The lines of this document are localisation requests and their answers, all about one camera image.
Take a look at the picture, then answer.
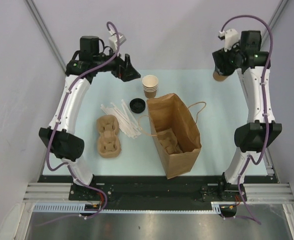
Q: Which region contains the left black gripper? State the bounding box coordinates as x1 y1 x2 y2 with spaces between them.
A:
93 45 140 82

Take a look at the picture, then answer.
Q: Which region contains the brown paper coffee cup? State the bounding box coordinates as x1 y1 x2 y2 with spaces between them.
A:
213 71 228 82

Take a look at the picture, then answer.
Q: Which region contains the pulp cup carrier tray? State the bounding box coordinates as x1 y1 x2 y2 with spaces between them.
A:
96 114 121 159

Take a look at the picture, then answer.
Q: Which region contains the brown paper bag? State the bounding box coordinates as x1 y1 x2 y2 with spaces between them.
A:
141 93 207 179

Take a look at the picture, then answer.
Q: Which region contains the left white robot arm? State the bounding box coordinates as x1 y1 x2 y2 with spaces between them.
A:
38 33 141 200

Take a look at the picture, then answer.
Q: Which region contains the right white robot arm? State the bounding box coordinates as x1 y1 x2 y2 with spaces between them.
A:
212 29 282 201

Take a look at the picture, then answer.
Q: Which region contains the stack of paper cups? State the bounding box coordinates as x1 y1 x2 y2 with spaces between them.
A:
142 75 159 99

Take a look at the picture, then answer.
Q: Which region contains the stack of black lids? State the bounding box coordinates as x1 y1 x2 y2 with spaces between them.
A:
129 98 146 114

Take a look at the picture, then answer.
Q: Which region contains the bundle of wrapped straws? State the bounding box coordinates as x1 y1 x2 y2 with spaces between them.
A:
100 99 141 139

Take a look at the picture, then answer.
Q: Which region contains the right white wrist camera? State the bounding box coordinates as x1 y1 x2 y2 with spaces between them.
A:
218 28 240 52

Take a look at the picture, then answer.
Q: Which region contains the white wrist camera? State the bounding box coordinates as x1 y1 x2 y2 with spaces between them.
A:
218 28 240 52
109 29 126 52

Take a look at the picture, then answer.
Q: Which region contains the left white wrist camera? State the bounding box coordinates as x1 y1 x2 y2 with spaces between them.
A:
109 29 126 52

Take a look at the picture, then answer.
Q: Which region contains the aluminium frame post right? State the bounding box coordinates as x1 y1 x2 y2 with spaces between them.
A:
244 0 289 73

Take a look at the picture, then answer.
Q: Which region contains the aluminium frame post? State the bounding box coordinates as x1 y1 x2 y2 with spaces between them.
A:
24 0 66 73
244 0 289 73

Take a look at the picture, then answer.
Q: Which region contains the aluminium frame post left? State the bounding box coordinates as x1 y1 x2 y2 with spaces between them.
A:
24 0 66 73

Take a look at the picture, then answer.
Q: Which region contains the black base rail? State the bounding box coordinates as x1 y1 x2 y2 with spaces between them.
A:
38 174 279 211

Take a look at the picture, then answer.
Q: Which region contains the white slotted cable duct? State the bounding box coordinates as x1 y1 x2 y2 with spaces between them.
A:
33 201 237 215

